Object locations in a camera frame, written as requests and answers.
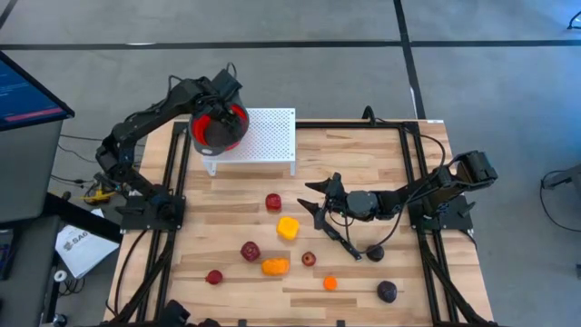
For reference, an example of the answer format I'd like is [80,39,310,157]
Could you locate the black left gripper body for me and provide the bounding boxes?
[197,96,241,127]

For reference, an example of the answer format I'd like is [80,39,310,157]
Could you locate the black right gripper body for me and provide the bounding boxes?
[315,172,353,230]

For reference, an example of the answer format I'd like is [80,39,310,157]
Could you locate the red collapsible colander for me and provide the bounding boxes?
[188,102,251,157]

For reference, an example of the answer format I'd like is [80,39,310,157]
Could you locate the yellow bell pepper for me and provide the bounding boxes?
[276,215,301,241]

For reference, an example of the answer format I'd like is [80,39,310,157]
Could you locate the black kitchen knife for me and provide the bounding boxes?
[322,224,364,262]

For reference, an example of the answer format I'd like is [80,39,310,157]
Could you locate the dark round plum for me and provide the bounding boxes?
[365,243,386,263]

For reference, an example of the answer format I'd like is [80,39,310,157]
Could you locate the orange bell pepper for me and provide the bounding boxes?
[261,257,291,277]

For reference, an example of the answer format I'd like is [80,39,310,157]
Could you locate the dark red apple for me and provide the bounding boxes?
[240,241,262,263]

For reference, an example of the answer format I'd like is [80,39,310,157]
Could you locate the dark purple fruit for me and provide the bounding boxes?
[376,280,399,304]

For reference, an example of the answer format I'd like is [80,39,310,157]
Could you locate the white perforated metal rack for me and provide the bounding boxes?
[202,107,297,176]

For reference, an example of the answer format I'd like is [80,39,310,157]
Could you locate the white printed paper sheet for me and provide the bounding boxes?
[54,224,121,280]

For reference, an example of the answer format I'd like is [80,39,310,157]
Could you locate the blue computer screen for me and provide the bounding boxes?
[0,50,76,133]

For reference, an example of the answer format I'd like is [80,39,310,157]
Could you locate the grey cabinet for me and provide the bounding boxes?
[0,120,64,223]

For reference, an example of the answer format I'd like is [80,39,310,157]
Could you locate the grey chair base leg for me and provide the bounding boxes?
[542,163,581,190]

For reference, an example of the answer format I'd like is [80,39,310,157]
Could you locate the black aluminium table frame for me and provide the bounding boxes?
[108,120,494,327]

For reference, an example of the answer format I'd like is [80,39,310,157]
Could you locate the thin black hanging cable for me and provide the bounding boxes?
[338,199,409,252]

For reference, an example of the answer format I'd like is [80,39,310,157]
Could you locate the black cable clamp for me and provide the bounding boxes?
[361,104,378,127]

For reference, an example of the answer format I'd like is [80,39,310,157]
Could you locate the long black arm cable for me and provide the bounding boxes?
[376,116,450,172]

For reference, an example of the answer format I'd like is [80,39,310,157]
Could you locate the thin black floor cable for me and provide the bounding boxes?
[56,144,99,164]
[60,134,106,143]

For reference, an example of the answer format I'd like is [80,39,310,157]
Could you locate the yellow cable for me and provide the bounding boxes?
[81,189,115,205]

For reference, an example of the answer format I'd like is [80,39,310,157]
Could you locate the thick black cable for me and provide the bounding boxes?
[113,229,151,317]

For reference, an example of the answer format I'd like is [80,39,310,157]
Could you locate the black looped floor cable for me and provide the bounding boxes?
[538,170,581,233]

